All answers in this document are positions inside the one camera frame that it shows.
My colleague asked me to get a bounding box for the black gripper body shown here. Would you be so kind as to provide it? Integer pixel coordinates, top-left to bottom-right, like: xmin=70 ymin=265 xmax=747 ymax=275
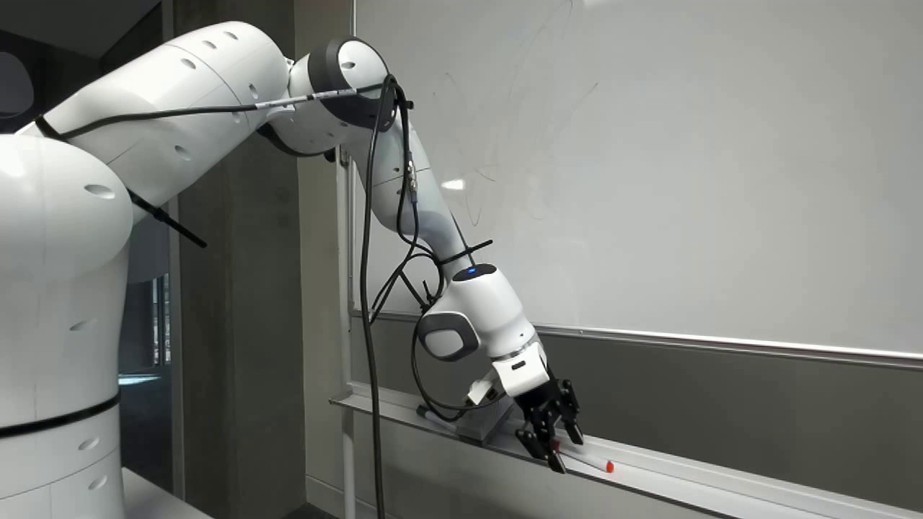
xmin=514 ymin=374 xmax=571 ymax=436

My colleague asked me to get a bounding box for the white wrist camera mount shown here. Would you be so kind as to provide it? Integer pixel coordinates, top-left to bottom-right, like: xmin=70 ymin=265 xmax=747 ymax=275
xmin=465 ymin=350 xmax=552 ymax=411

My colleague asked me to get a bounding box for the large whiteboard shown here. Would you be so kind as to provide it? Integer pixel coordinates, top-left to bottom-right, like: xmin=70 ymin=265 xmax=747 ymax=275
xmin=348 ymin=0 xmax=923 ymax=374

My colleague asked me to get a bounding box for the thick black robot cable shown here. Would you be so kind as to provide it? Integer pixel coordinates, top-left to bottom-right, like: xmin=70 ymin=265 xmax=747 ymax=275
xmin=356 ymin=75 xmax=410 ymax=519

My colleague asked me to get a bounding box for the white metal whiteboard stand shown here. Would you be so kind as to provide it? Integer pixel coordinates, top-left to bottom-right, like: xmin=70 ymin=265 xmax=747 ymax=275
xmin=330 ymin=157 xmax=360 ymax=519

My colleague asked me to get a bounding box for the orange capped white marker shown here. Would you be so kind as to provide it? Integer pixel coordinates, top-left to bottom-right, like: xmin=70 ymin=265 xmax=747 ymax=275
xmin=556 ymin=448 xmax=621 ymax=477

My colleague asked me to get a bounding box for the white whiteboard tray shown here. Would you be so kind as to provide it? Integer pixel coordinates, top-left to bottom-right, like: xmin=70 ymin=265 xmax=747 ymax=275
xmin=330 ymin=380 xmax=923 ymax=519

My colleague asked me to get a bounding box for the thin black looped cable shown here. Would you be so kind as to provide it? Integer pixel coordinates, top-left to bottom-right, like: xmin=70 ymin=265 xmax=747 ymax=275
xmin=367 ymin=85 xmax=498 ymax=428

